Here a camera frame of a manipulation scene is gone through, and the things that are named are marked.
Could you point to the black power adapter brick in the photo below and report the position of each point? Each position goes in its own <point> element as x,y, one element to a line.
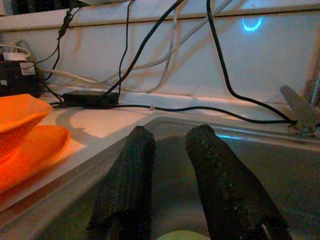
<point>87,98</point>

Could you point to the pale green dish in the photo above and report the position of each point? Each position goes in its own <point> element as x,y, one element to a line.
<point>180,236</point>

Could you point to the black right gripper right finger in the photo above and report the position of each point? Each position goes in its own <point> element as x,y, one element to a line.
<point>225,185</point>

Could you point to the black box with labels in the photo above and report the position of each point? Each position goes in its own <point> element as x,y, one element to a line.
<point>15,80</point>

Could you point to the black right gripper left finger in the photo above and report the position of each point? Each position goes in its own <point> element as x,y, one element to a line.
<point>130,175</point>

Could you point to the orange plate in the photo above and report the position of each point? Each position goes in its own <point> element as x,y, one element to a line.
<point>37,155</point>

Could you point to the steel gooseneck faucet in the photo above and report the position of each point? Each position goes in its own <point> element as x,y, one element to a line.
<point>300,110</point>

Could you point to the orange bowl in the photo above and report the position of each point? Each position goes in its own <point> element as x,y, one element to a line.
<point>20,117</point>

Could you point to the steel kitchen sink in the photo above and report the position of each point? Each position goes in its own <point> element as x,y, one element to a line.
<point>275,170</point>

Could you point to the white plug adapter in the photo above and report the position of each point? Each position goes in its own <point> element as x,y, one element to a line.
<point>15,56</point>

